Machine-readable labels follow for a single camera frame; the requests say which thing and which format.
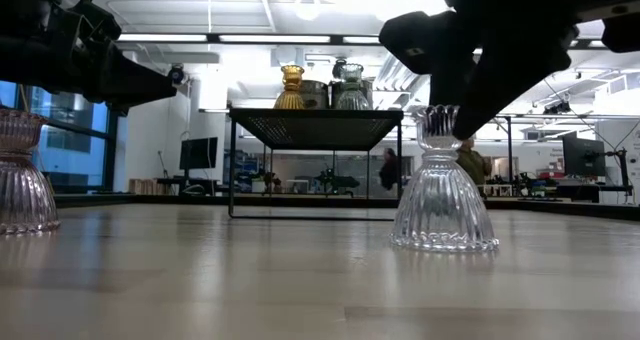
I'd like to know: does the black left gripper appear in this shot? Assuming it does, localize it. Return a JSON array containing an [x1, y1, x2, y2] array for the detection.
[[0, 0, 179, 116]]

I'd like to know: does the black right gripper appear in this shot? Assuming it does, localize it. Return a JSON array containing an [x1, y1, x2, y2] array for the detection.
[[378, 0, 582, 141]]

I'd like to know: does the pale green glass candlestick holder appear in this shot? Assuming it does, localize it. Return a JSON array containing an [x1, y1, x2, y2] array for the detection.
[[333, 62, 371, 111]]

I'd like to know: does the clear glass candlestick holder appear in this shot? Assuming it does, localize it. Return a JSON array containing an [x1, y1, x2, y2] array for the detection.
[[388, 104, 500, 254]]

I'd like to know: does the pink glass candlestick holder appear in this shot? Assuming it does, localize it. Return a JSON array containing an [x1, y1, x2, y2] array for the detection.
[[0, 107, 61, 235]]

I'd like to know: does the amber glass candlestick holder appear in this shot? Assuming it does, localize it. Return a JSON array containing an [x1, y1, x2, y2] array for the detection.
[[273, 63, 307, 111]]

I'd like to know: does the clear glass jar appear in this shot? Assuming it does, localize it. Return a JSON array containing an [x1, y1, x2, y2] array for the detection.
[[299, 79, 331, 111]]

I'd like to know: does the long ceiling light strip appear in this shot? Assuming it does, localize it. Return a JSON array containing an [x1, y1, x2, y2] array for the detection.
[[117, 29, 640, 51]]

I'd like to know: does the large window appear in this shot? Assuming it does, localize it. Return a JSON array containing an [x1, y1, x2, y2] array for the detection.
[[0, 79, 124, 194]]

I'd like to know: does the person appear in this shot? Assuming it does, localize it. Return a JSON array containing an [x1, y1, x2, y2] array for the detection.
[[378, 147, 401, 191], [455, 137, 494, 199]]

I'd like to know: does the black computer monitor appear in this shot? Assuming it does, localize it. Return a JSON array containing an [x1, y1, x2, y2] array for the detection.
[[178, 136, 220, 171], [562, 132, 607, 179]]

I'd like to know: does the black perforated metal shelf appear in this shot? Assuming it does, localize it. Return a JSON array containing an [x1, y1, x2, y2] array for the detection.
[[228, 108, 405, 222]]

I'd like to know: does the small black background robot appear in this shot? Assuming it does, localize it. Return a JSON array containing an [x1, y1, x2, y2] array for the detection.
[[314, 167, 361, 197]]

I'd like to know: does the round ceiling lamp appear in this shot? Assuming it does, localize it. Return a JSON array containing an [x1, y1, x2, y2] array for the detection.
[[294, 0, 321, 21]]

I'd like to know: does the black aluminium table frame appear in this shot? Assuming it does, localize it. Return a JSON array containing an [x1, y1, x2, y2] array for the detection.
[[52, 192, 640, 221]]

